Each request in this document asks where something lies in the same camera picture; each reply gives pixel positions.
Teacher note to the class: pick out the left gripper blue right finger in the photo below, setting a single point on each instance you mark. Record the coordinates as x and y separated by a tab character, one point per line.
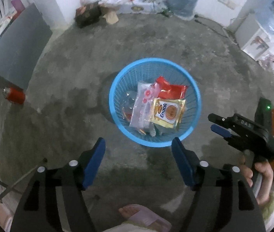
185	160

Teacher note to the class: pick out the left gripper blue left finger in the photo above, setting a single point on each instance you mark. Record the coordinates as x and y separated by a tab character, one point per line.
91	168

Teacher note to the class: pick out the clear zip bag red strip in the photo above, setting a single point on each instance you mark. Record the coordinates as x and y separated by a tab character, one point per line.
146	93

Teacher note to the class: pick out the yellow Enaak snack packet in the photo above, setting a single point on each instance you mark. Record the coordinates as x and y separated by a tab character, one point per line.
167	113

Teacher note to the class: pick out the red plastic wrapper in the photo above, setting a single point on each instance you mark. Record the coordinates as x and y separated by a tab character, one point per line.
170	91

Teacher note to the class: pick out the clear bottle blue label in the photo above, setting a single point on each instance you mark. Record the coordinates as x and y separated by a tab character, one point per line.
127	104

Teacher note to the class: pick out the blue plastic trash basket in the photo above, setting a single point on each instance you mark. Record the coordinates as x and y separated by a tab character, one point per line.
148	70

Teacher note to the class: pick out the pink slipper foot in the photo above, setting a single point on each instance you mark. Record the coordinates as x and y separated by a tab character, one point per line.
144	218

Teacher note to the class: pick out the white small cabinet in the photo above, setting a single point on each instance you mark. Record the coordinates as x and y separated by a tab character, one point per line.
252	38

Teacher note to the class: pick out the red cylinder can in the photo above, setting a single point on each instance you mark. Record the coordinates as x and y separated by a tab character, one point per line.
14	96

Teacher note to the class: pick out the dark grey side table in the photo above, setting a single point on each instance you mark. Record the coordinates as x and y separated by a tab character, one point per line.
21	46

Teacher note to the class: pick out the dark bag on floor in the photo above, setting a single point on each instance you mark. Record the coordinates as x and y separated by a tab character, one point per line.
87	14

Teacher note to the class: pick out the purple cup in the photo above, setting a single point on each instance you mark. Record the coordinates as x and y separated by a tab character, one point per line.
18	5

